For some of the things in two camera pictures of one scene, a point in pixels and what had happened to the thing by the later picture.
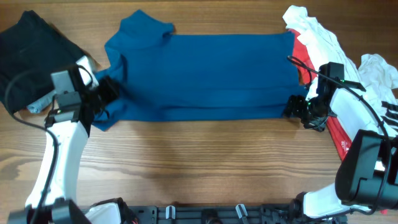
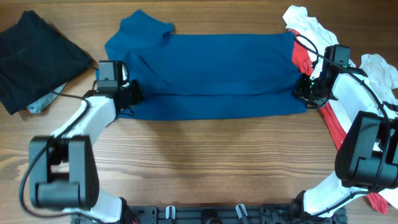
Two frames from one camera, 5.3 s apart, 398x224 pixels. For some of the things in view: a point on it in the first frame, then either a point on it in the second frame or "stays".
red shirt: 306,74 stays
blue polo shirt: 162,75 stays
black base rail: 224,214 stays
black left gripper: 110,87 -> 138,94
